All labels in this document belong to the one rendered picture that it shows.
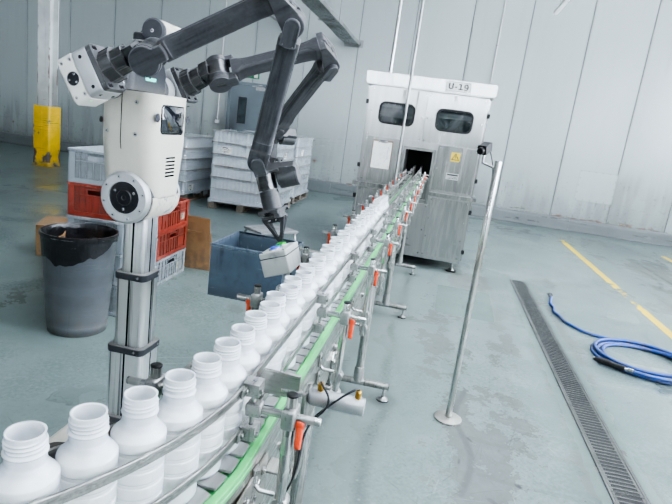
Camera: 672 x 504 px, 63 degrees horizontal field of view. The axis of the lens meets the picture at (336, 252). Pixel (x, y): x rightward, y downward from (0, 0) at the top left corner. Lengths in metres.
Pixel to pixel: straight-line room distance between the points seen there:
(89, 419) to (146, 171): 1.15
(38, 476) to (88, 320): 3.13
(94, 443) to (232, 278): 1.70
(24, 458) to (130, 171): 1.24
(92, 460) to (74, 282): 3.02
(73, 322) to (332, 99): 9.17
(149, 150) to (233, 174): 6.71
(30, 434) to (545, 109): 11.63
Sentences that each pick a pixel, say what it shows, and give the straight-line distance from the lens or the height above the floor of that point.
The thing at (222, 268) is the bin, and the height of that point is 0.85.
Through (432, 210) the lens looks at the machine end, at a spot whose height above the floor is 0.68.
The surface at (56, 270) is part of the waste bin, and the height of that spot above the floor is 0.43.
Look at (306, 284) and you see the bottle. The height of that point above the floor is 1.14.
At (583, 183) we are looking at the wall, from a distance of 12.13.
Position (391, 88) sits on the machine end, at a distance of 6.33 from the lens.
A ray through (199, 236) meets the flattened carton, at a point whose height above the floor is 0.33.
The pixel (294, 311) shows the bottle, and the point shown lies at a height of 1.12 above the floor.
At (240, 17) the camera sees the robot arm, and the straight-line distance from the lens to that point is 1.47.
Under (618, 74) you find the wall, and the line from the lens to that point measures 12.27.
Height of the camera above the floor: 1.48
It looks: 13 degrees down
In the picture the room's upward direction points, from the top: 8 degrees clockwise
